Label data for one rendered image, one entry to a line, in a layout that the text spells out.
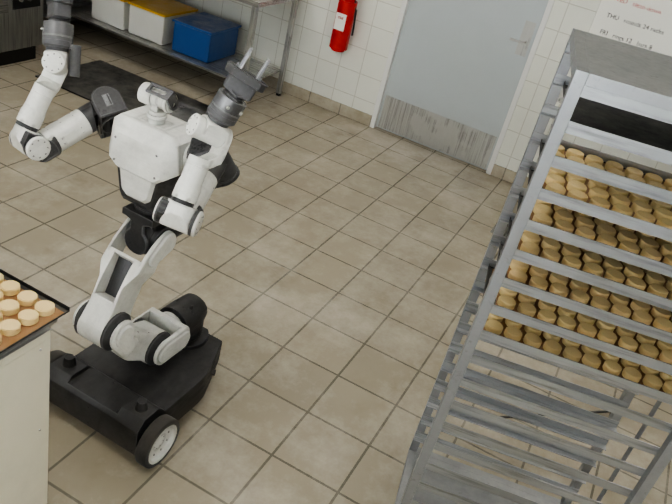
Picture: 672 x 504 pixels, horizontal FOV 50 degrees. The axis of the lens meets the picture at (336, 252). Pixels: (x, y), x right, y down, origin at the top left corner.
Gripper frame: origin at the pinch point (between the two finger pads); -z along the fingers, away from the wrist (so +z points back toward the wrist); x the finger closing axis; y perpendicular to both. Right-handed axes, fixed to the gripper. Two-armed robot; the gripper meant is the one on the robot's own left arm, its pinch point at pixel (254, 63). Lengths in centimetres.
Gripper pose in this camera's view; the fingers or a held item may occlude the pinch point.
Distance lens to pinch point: 203.7
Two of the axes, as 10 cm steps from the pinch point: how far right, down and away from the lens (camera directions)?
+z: -5.7, 7.6, 3.1
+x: -8.2, -4.8, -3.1
